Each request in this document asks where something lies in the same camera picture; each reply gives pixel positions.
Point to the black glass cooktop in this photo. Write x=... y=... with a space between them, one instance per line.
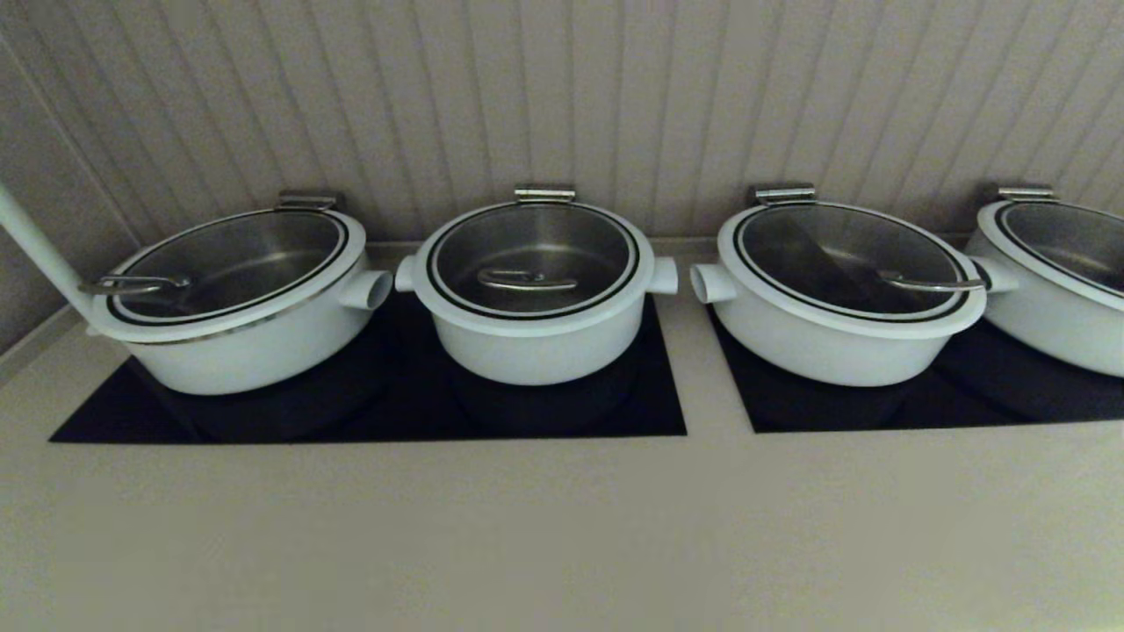
x=790 y=408
x=650 y=412

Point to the glass pot lid white rim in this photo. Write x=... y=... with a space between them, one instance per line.
x=536 y=246
x=834 y=254
x=246 y=263

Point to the far right white pot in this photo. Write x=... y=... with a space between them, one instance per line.
x=1080 y=241

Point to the white slanted pole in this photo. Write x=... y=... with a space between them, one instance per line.
x=35 y=241

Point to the white cooking pot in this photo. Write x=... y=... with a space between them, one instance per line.
x=817 y=355
x=1054 y=338
x=536 y=355
x=263 y=360

